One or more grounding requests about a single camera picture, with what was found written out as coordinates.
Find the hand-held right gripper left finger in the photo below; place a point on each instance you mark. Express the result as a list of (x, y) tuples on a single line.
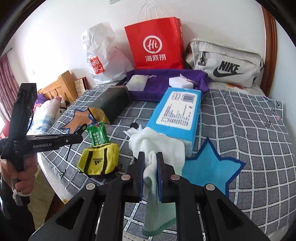
[(141, 176)]

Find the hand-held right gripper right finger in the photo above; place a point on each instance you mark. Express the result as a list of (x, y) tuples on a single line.
[(159, 176)]

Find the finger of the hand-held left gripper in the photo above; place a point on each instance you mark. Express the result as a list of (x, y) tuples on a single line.
[(81, 130)]

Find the green snack packet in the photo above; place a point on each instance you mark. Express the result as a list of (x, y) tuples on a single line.
[(98, 134)]

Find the white and green cloth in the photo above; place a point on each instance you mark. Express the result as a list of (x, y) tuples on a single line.
[(159, 143)]

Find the yellow pouch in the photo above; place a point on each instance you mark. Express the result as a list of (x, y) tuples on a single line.
[(99, 160)]

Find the dark green box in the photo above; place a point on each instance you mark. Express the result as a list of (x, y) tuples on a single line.
[(111, 102)]

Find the purple storage box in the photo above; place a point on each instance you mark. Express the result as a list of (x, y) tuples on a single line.
[(159, 87)]

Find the white sponge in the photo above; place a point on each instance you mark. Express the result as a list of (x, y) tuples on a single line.
[(180, 83)]

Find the person's left forearm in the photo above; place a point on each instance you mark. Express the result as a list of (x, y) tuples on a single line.
[(13, 220)]

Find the person's left hand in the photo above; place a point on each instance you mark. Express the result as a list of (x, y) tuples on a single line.
[(29, 176)]

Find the pastel quilt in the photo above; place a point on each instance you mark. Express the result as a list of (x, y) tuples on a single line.
[(48, 111)]

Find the purple plush toy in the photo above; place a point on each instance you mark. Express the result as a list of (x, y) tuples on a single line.
[(39, 99)]

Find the wooden headboard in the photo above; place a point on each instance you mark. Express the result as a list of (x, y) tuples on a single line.
[(60, 88)]

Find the small black object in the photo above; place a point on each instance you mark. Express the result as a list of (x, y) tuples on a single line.
[(135, 125)]

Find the blue tissue pack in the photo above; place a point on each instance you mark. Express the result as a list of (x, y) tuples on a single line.
[(175, 111)]

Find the red curtain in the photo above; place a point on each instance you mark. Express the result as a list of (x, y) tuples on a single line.
[(8, 85)]

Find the white plastic bag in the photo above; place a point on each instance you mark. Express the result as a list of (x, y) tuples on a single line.
[(108, 58)]

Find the grey checked blanket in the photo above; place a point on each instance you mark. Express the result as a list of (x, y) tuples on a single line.
[(242, 139)]

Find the red paper bag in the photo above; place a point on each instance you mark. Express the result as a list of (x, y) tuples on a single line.
[(155, 46)]

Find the grey waist bag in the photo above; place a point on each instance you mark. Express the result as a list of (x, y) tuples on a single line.
[(219, 67)]

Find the white light switch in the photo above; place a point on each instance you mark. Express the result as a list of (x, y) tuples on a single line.
[(114, 1)]

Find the wooden door frame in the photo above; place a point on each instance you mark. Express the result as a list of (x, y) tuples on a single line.
[(270, 46)]

